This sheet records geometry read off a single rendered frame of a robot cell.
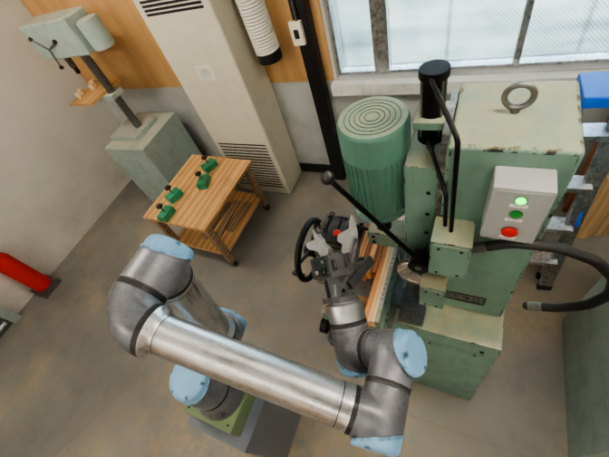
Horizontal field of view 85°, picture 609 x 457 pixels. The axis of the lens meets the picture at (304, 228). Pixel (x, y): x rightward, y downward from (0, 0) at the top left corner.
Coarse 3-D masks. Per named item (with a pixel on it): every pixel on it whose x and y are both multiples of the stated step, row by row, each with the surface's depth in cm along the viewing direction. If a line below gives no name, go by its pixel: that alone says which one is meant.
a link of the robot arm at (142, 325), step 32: (128, 288) 70; (128, 320) 66; (160, 320) 68; (128, 352) 67; (160, 352) 66; (192, 352) 65; (224, 352) 65; (256, 352) 67; (256, 384) 63; (288, 384) 63; (320, 384) 63; (352, 384) 65; (384, 384) 63; (320, 416) 62; (352, 416) 60; (384, 416) 60; (384, 448) 58
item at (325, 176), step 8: (328, 176) 80; (328, 184) 81; (336, 184) 82; (344, 192) 83; (352, 200) 84; (360, 208) 85; (368, 216) 87; (376, 224) 88; (384, 232) 90; (400, 240) 92; (408, 248) 93; (416, 248) 96; (416, 256) 94; (424, 256) 93; (408, 264) 95; (416, 264) 93; (424, 264) 92; (416, 272) 97; (424, 272) 95
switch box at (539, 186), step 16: (496, 176) 63; (512, 176) 62; (528, 176) 61; (544, 176) 60; (496, 192) 62; (512, 192) 61; (528, 192) 60; (544, 192) 58; (496, 208) 65; (512, 208) 64; (528, 208) 62; (544, 208) 61; (496, 224) 69; (512, 224) 67; (528, 224) 65; (512, 240) 71; (528, 240) 69
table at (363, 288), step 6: (360, 222) 137; (366, 222) 136; (396, 270) 123; (396, 276) 125; (360, 282) 121; (366, 282) 120; (372, 282) 120; (354, 288) 120; (360, 288) 119; (366, 288) 119; (360, 294) 118; (366, 294) 118; (390, 294) 118; (390, 300) 120; (324, 306) 119; (324, 312) 117; (384, 312) 113; (324, 318) 122; (384, 318) 115
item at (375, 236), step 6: (396, 222) 112; (402, 222) 111; (372, 228) 113; (390, 228) 111; (396, 228) 110; (402, 228) 110; (372, 234) 113; (378, 234) 111; (384, 234) 110; (396, 234) 109; (402, 234) 109; (372, 240) 115; (378, 240) 114; (384, 240) 113; (390, 240) 112; (402, 240) 109; (390, 246) 115
